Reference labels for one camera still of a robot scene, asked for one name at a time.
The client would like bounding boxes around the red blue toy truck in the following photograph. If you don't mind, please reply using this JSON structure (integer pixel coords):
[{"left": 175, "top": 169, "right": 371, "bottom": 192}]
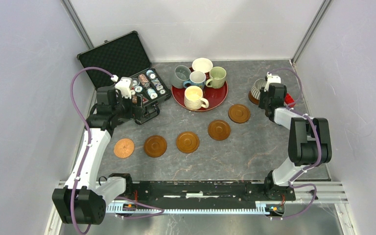
[{"left": 284, "top": 93, "right": 296, "bottom": 108}]

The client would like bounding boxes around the grey mug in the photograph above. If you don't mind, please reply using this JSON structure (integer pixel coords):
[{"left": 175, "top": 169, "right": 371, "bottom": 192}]
[{"left": 171, "top": 65, "right": 191, "bottom": 89}]

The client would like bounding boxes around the black foam-lined case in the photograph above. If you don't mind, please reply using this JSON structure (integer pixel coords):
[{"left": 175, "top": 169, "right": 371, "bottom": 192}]
[{"left": 77, "top": 30, "right": 172, "bottom": 125}]

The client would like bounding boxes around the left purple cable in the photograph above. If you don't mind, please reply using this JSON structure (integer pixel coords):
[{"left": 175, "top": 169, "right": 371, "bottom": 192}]
[{"left": 70, "top": 67, "right": 165, "bottom": 235}]

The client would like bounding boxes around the wooden coaster three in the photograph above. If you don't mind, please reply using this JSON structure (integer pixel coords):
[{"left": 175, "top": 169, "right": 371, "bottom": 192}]
[{"left": 143, "top": 135, "right": 167, "bottom": 158}]

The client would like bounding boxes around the wooden coaster one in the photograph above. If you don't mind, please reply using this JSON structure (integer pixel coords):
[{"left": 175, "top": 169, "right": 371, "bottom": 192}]
[{"left": 228, "top": 104, "right": 251, "bottom": 123}]

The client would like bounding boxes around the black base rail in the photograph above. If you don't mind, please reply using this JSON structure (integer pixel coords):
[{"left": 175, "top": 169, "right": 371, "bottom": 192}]
[{"left": 121, "top": 180, "right": 296, "bottom": 210}]

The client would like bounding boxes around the cream ribbed mug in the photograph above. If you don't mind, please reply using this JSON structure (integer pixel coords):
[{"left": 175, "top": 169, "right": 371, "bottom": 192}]
[{"left": 184, "top": 86, "right": 210, "bottom": 110}]

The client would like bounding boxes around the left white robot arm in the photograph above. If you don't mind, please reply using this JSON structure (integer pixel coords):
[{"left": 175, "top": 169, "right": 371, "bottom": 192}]
[{"left": 52, "top": 86, "right": 143, "bottom": 226}]

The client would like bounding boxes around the wooden coaster two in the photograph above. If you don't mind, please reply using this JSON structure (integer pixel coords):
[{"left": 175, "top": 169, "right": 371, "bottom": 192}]
[{"left": 208, "top": 120, "right": 231, "bottom": 141}]

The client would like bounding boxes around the woven cork coaster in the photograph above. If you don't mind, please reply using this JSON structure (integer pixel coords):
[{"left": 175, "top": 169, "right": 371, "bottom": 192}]
[{"left": 113, "top": 138, "right": 135, "bottom": 159}]

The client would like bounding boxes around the wooden coaster four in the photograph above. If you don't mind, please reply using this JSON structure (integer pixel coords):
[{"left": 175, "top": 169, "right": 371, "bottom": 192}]
[{"left": 248, "top": 92, "right": 259, "bottom": 105}]

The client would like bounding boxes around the green mug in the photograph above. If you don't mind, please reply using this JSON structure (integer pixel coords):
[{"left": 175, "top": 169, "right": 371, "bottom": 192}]
[{"left": 205, "top": 67, "right": 227, "bottom": 89}]

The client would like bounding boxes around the white bowl cup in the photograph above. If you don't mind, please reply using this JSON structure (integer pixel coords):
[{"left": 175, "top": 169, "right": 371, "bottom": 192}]
[{"left": 191, "top": 57, "right": 213, "bottom": 73}]

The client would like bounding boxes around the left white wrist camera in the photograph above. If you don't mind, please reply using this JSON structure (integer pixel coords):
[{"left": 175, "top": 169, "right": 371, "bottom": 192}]
[{"left": 111, "top": 75, "right": 133, "bottom": 99}]

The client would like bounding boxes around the wooden coaster five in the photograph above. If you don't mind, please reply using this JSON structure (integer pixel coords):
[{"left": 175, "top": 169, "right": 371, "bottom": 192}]
[{"left": 176, "top": 131, "right": 200, "bottom": 154}]

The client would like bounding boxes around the blue handled white mug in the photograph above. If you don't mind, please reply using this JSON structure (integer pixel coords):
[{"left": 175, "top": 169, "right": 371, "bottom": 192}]
[{"left": 183, "top": 71, "right": 207, "bottom": 90}]

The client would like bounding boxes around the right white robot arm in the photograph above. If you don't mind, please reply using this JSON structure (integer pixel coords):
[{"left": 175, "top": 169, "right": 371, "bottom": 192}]
[{"left": 258, "top": 83, "right": 332, "bottom": 200}]

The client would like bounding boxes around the grey striped cup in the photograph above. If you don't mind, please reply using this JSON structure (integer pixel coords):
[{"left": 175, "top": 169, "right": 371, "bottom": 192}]
[{"left": 250, "top": 79, "right": 267, "bottom": 100}]

